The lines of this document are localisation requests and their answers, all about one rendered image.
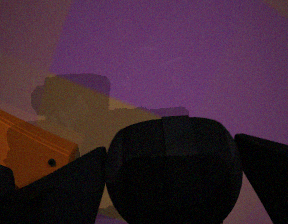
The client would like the dark grey switch controller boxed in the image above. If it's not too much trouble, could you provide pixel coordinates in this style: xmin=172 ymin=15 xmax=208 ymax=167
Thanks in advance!
xmin=104 ymin=115 xmax=244 ymax=224

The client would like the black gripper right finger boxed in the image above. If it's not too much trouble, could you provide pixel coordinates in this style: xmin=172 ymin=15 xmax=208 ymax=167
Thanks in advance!
xmin=234 ymin=133 xmax=288 ymax=224

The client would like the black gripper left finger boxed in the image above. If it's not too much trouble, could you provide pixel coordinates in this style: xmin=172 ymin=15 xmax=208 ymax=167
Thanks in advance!
xmin=0 ymin=147 xmax=107 ymax=224

